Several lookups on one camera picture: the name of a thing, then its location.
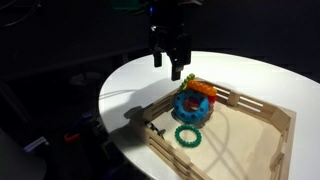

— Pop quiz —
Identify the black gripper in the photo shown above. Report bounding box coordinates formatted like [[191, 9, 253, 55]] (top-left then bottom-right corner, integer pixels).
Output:
[[148, 0, 193, 82]]

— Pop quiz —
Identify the wooden slatted crate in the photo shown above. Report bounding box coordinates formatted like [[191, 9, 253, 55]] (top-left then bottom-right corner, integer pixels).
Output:
[[129, 77, 298, 180]]

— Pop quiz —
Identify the grey rounded object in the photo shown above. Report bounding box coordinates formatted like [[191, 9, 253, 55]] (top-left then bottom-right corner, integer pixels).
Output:
[[0, 127, 48, 180]]

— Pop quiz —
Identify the lime green toy ring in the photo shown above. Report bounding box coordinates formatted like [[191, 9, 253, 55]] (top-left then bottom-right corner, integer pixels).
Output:
[[178, 72, 196, 92]]

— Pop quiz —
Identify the orange toy ring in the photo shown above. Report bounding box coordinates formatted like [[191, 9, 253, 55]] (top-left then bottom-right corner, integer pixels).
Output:
[[186, 79, 219, 98]]

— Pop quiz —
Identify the blue toy ring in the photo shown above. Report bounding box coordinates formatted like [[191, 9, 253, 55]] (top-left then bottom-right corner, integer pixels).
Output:
[[172, 89, 212, 124]]

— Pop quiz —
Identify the red toy ring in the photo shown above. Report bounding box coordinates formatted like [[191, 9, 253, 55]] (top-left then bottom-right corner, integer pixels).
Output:
[[186, 93, 218, 113]]

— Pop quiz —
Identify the dark green beaded ring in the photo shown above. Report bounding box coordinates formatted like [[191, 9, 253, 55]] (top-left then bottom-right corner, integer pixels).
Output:
[[174, 123, 203, 148]]

